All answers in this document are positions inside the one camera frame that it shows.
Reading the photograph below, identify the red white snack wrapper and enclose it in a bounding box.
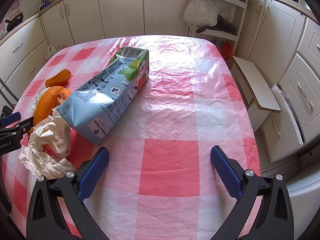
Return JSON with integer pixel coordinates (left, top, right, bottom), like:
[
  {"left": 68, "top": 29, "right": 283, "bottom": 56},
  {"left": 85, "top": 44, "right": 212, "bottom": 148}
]
[{"left": 19, "top": 109, "right": 75, "bottom": 179}]

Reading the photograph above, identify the large orange peel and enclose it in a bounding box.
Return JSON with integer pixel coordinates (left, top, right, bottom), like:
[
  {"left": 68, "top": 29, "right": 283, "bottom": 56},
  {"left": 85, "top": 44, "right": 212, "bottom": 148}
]
[{"left": 28, "top": 86, "right": 71, "bottom": 135}]

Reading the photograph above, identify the small orange peel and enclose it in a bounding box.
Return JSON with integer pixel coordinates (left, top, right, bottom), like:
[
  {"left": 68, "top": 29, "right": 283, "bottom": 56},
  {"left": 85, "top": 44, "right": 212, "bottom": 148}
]
[{"left": 45, "top": 69, "right": 72, "bottom": 88}]

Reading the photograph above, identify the blue milk carton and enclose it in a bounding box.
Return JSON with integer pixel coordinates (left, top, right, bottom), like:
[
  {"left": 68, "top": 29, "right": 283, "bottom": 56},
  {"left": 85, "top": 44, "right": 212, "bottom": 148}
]
[{"left": 57, "top": 46, "right": 149, "bottom": 145}]

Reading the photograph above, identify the pink checkered tablecloth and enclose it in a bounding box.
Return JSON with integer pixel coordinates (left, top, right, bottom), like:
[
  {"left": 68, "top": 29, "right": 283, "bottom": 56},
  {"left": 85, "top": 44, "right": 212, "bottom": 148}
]
[{"left": 16, "top": 35, "right": 260, "bottom": 239}]

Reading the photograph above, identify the floral waste basket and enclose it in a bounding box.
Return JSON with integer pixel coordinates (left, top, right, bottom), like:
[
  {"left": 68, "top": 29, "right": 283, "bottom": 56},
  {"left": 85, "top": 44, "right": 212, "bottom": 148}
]
[{"left": 45, "top": 45, "right": 62, "bottom": 61}]

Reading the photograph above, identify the white wooden stool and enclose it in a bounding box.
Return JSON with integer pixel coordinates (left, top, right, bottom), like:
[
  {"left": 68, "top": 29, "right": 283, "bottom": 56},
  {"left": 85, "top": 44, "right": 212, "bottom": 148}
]
[{"left": 231, "top": 56, "right": 280, "bottom": 132}]

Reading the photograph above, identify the black wok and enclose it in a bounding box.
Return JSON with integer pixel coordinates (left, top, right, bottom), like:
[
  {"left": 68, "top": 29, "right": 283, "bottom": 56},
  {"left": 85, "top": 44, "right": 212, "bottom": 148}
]
[{"left": 4, "top": 12, "right": 23, "bottom": 32}]

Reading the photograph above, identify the black pan on trolley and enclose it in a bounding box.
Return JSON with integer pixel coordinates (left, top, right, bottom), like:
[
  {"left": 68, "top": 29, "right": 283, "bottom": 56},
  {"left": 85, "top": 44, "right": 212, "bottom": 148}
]
[{"left": 195, "top": 15, "right": 236, "bottom": 35}]

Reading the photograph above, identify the white storage trolley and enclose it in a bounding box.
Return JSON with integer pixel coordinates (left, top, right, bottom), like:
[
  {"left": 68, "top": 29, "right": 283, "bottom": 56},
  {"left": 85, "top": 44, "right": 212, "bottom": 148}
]
[{"left": 183, "top": 0, "right": 248, "bottom": 50}]

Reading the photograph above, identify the white plastic bag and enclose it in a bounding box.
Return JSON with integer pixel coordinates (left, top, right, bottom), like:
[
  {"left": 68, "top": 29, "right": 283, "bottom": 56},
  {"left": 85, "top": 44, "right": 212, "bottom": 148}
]
[{"left": 183, "top": 0, "right": 220, "bottom": 27}]

